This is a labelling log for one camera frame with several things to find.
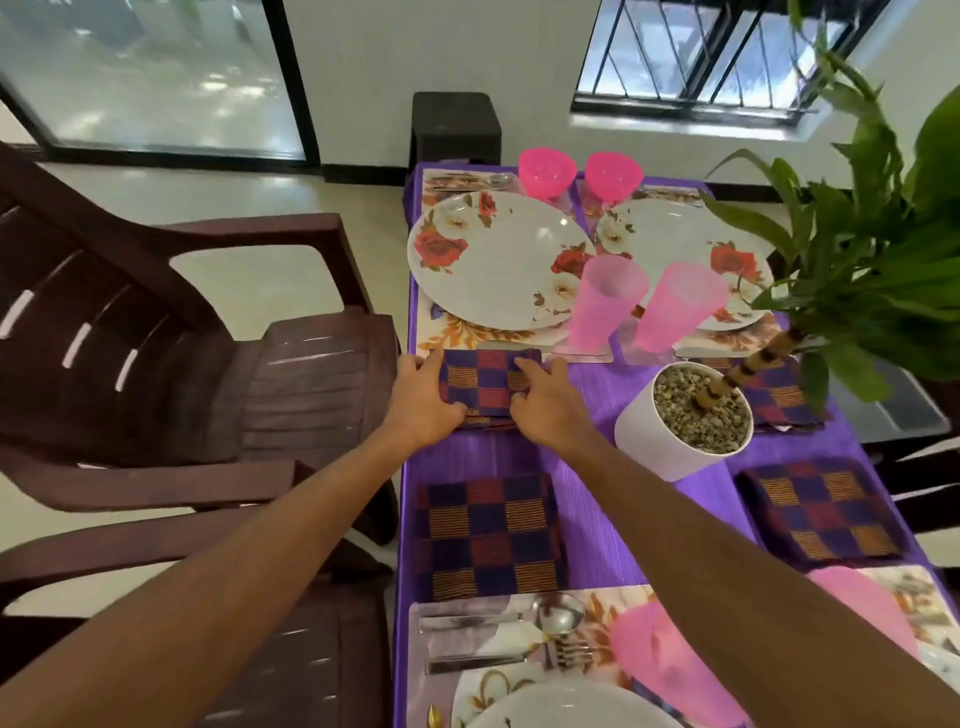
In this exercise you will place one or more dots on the person's left thumb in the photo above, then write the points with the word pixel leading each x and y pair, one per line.
pixel 456 412

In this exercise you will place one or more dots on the person's right thumb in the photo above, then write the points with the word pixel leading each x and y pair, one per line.
pixel 520 407

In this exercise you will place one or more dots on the dark brown plastic stool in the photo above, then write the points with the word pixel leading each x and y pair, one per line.
pixel 455 127

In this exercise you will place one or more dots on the person's left hand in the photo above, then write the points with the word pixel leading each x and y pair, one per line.
pixel 416 405

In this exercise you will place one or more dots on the brown plastic armchair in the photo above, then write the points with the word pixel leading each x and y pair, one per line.
pixel 165 360
pixel 322 660
pixel 922 480

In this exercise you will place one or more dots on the person's left forearm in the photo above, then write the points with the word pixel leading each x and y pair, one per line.
pixel 225 570

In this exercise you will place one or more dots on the pink plastic bowl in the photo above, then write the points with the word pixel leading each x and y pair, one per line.
pixel 547 171
pixel 613 176

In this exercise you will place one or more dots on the person's right hand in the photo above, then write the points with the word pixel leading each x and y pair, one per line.
pixel 551 412

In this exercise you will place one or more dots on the purple tablecloth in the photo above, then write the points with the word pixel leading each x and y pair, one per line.
pixel 592 525

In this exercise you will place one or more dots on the window with black grille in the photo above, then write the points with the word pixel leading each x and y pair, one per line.
pixel 712 52

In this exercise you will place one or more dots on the green leafy plant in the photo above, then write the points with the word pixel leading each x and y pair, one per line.
pixel 877 255

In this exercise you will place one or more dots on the pink plastic tumbler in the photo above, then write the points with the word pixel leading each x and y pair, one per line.
pixel 604 300
pixel 675 307
pixel 667 667
pixel 862 600

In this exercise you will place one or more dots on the person's right forearm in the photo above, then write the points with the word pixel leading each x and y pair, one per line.
pixel 750 600

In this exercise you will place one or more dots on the silver spoon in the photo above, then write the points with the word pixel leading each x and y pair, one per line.
pixel 555 613
pixel 480 181

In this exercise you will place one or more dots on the white floral dinner plate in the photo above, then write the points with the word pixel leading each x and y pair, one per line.
pixel 495 259
pixel 675 232
pixel 943 667
pixel 555 709

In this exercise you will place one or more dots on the black framed glass door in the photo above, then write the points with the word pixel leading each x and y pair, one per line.
pixel 150 75

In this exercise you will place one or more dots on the floral placemat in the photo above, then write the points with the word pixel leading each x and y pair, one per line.
pixel 480 645
pixel 457 339
pixel 727 341
pixel 915 600

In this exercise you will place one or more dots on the checkered purple cloth napkin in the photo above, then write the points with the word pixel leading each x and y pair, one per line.
pixel 487 536
pixel 484 382
pixel 821 514
pixel 780 401

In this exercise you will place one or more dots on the silver fork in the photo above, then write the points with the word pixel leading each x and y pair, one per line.
pixel 480 661

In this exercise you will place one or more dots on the white pot with pebbles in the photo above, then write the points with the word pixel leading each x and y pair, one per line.
pixel 652 442

